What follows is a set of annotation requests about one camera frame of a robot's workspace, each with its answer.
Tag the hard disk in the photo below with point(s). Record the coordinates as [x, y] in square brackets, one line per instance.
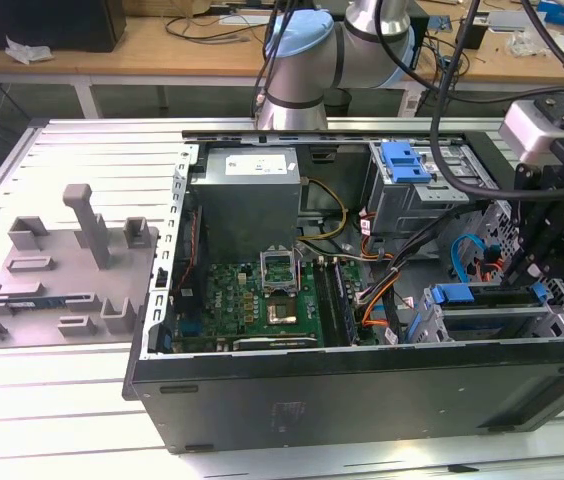
[454, 295]

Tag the silver disk bay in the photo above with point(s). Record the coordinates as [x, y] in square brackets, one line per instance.
[492, 313]

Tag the blue plastic drive latch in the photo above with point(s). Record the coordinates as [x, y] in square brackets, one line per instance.
[407, 170]

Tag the silver optical drive cage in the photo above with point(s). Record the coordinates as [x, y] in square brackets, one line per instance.
[392, 210]

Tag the white barcode label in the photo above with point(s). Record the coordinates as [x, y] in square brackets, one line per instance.
[412, 104]

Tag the clear plastic bags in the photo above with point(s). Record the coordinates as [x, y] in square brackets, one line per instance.
[522, 42]

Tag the small black box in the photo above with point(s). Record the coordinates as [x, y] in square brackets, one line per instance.
[480, 37]

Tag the grey flat box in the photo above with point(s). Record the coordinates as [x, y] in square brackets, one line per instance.
[507, 21]

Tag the installed RAM stick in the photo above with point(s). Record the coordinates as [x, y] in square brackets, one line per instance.
[347, 305]

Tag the black computer tower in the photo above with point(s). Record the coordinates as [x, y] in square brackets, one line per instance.
[416, 47]

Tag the black RAM slot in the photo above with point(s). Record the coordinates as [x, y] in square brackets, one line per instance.
[326, 305]

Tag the black open PC case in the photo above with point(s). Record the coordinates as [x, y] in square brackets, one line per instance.
[362, 400]

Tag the CPU socket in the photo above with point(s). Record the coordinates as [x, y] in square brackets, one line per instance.
[282, 312]

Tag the black graphics card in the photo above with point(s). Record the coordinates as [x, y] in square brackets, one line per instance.
[277, 344]

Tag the grey power supply unit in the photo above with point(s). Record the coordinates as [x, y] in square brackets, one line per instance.
[242, 210]

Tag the green motherboard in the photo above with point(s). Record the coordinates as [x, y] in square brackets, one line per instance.
[232, 300]

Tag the black case fan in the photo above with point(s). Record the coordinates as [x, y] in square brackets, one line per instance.
[187, 302]

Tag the wooden desk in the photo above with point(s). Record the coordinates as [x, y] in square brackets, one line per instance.
[127, 55]

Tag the grey parts rack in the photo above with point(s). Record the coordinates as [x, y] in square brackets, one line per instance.
[62, 280]

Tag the RAM stick blue label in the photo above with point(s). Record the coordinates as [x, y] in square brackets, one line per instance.
[37, 303]

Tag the large black box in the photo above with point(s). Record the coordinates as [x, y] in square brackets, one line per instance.
[37, 25]

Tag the white crumpled paper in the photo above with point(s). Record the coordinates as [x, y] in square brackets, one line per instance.
[27, 50]

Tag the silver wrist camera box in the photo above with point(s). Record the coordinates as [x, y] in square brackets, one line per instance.
[524, 130]

